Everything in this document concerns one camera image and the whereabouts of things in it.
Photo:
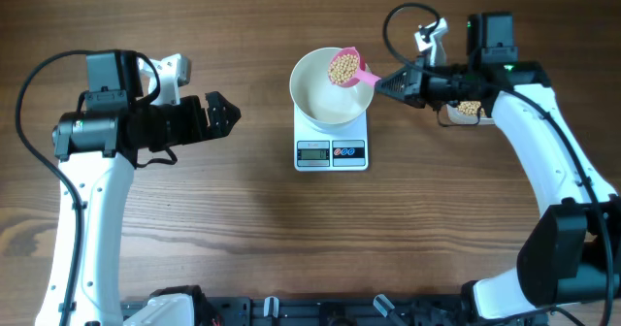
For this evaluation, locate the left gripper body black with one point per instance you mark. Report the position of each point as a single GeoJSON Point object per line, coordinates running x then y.
{"type": "Point", "coordinates": [177, 125]}

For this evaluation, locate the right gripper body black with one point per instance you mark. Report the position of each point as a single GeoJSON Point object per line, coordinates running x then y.
{"type": "Point", "coordinates": [427, 83]}

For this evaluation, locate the pink plastic measuring scoop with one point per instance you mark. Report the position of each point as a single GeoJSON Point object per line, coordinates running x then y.
{"type": "Point", "coordinates": [361, 75]}

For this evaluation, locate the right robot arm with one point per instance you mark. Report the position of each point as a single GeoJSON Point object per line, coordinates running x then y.
{"type": "Point", "coordinates": [573, 254]}

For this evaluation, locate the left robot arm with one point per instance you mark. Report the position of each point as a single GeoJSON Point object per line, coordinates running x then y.
{"type": "Point", "coordinates": [132, 103]}

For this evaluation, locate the white bowl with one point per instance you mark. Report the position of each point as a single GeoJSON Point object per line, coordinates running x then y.
{"type": "Point", "coordinates": [321, 102]}

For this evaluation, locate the white digital kitchen scale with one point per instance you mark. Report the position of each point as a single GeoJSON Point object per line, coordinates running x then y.
{"type": "Point", "coordinates": [342, 148]}

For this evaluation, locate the clear plastic container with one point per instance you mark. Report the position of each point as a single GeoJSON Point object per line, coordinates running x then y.
{"type": "Point", "coordinates": [468, 113]}

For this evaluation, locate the soybeans pile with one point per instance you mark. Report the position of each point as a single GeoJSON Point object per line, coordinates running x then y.
{"type": "Point", "coordinates": [343, 68]}

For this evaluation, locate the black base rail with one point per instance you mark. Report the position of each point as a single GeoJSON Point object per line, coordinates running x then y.
{"type": "Point", "coordinates": [432, 310]}

